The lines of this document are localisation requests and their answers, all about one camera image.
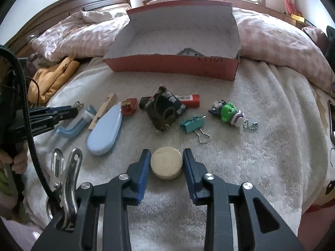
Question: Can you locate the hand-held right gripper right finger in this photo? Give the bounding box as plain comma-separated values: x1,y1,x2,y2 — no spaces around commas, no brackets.
182,149,305,251

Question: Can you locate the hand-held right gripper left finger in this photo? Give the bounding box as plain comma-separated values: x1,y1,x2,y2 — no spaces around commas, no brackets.
31,149,152,251

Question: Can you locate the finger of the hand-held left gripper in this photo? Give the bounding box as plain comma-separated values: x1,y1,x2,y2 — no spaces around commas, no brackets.
26,108,79,136
27,105,74,116

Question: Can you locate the light blue plastic brush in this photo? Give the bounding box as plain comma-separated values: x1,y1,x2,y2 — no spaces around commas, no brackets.
57,105,98,140

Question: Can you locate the round wooden disc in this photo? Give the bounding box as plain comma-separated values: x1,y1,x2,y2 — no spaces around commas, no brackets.
150,148,183,180

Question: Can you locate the wooden stick block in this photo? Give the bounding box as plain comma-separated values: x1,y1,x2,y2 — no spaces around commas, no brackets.
88,93,118,131

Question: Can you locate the dark patterned beanbag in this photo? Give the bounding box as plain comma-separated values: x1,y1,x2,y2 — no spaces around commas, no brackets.
146,85,187,133

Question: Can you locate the green toy keychain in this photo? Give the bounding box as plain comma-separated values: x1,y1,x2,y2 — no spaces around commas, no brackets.
209,100,258,131

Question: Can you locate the red cardboard shoebox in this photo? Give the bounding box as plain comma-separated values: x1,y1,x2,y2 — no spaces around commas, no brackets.
103,0,241,81

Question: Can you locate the person's left hand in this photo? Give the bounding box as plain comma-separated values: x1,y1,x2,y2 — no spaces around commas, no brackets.
10,150,28,173

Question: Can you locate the yellow cloth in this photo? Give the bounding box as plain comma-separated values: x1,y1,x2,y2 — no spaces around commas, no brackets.
27,57,80,104

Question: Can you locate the light blue oval case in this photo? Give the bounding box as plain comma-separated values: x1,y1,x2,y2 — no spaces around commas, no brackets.
87,101,123,155

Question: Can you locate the teal binder clip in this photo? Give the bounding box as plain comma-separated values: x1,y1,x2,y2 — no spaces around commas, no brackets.
180,115,210,144

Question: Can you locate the silver metal spring clip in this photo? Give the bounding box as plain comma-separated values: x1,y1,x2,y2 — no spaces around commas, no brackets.
46,148,84,232

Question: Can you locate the red and black plastic tool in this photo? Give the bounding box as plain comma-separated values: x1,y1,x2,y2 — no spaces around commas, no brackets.
139,93,201,110

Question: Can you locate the white fleece blanket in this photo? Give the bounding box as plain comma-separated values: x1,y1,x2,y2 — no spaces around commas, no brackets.
23,55,333,251

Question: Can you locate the dark wooden headboard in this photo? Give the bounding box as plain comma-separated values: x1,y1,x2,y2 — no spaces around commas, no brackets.
5,0,131,58

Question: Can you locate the grey metal plate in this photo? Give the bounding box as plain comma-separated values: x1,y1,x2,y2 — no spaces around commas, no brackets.
176,47,201,57

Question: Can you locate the cartoon printed sheet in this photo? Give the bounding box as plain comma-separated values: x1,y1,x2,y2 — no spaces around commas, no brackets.
301,173,335,216

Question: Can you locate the smartphone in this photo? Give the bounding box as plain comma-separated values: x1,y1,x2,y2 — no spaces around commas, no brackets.
327,99,335,144

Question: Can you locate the pink checked quilt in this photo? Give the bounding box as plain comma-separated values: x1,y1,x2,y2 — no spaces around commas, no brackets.
31,5,335,93

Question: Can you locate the purple spotted pillow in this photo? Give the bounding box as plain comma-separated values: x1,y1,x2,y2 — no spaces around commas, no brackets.
301,26,327,48

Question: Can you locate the dark cloth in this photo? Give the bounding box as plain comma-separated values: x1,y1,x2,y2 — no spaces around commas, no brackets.
324,26,335,66

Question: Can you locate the thin black cable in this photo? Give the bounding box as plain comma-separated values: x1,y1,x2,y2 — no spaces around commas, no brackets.
31,77,41,104

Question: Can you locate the black braided cable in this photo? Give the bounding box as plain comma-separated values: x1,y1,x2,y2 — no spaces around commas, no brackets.
0,44,57,215

